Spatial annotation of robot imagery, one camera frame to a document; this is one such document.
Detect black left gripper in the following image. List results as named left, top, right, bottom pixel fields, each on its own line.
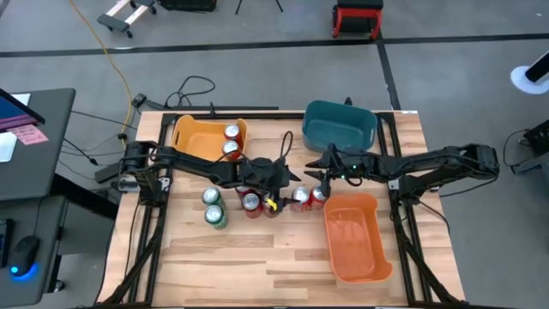
left=250, top=158, right=302, bottom=215

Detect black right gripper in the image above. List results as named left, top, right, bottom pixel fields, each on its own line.
left=305, top=143, right=374, bottom=200

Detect red Fanta soda can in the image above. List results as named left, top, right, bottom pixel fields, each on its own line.
left=309, top=185, right=329, bottom=210
left=290, top=186, right=312, bottom=212
left=222, top=123, right=245, bottom=143
left=220, top=139, right=244, bottom=162

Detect Coca-Cola Star Wars soda can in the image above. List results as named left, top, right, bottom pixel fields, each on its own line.
left=241, top=192, right=263, bottom=219

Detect green Sprite soda can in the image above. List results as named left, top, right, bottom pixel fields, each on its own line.
left=203, top=204, right=228, bottom=231
left=201, top=186, right=225, bottom=209

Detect teal plastic bin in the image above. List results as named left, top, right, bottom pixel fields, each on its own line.
left=301, top=100, right=378, bottom=154

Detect orange plastic bin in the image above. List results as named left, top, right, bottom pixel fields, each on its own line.
left=323, top=192, right=394, bottom=284

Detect black floor bar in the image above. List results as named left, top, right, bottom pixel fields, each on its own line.
left=148, top=104, right=280, bottom=112

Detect yellow plastic bin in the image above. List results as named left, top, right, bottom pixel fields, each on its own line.
left=170, top=114, right=249, bottom=163

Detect red and black stool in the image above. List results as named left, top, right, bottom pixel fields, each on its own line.
left=331, top=0, right=384, bottom=41

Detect black tripod legs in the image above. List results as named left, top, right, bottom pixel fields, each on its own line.
left=234, top=0, right=285, bottom=14

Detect black power brick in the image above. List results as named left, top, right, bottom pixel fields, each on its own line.
left=94, top=162, right=126, bottom=185

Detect black equipment case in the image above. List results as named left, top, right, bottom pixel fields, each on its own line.
left=159, top=0, right=218, bottom=13

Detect black equipment stand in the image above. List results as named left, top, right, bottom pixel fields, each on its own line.
left=511, top=118, right=549, bottom=175

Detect white round stand base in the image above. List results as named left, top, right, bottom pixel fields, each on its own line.
left=509, top=50, right=549, bottom=96

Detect wooden wheeled dolly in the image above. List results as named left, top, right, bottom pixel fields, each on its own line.
left=96, top=0, right=158, bottom=39

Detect dark grey desk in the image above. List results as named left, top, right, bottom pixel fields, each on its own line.
left=0, top=195, right=69, bottom=308
left=0, top=88, right=77, bottom=203

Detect pink sticky note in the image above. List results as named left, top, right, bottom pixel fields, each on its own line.
left=7, top=124, right=50, bottom=147

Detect black computer mouse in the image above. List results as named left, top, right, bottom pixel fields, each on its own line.
left=8, top=234, right=41, bottom=279

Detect open laptop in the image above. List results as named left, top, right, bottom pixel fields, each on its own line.
left=0, top=88, right=46, bottom=133

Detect white paper sheet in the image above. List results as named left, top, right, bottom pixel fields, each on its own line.
left=0, top=93, right=32, bottom=163

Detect black keyboard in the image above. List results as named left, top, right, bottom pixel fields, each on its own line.
left=0, top=217, right=14, bottom=268

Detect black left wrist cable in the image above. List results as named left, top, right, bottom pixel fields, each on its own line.
left=280, top=130, right=295, bottom=162

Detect black aluminium rig frame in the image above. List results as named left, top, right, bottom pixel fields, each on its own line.
left=96, top=109, right=471, bottom=309

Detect black floor cable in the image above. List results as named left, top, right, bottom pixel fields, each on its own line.
left=164, top=76, right=216, bottom=109

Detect yellow extension cord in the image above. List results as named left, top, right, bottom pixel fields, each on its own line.
left=68, top=0, right=133, bottom=158

